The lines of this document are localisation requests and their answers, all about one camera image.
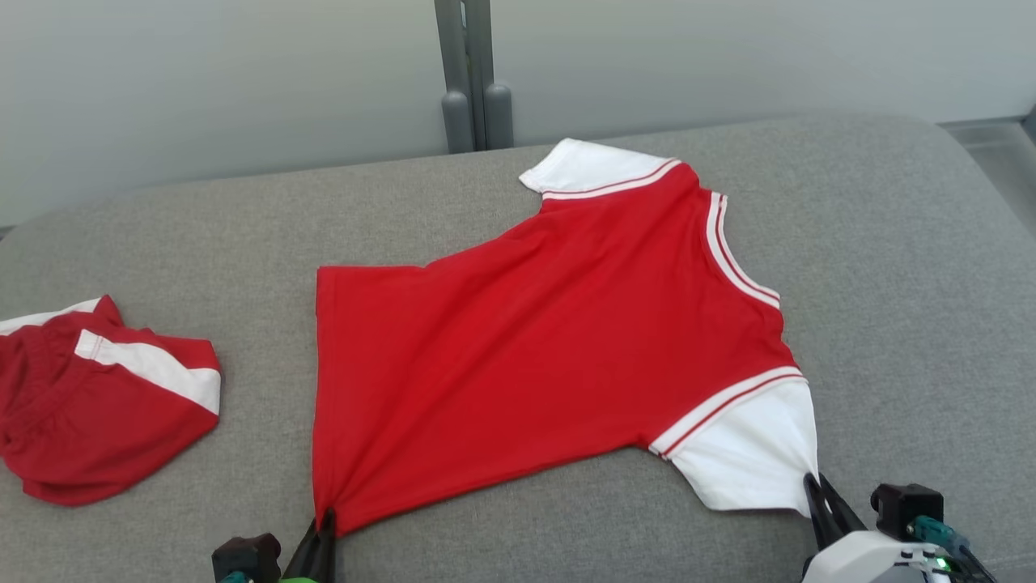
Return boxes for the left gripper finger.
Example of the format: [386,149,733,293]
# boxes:
[282,517,323,579]
[316,506,338,583]

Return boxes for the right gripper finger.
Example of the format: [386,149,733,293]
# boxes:
[818,475,868,541]
[802,472,839,552]

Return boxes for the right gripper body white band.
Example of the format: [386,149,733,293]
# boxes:
[800,530,953,583]

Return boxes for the red shorts white side stripe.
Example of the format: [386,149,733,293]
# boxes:
[0,295,223,508]

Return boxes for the red jersey shirt white sleeves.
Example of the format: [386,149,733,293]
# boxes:
[311,138,821,538]

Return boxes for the grey partition post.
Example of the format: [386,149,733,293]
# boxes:
[432,0,516,155]

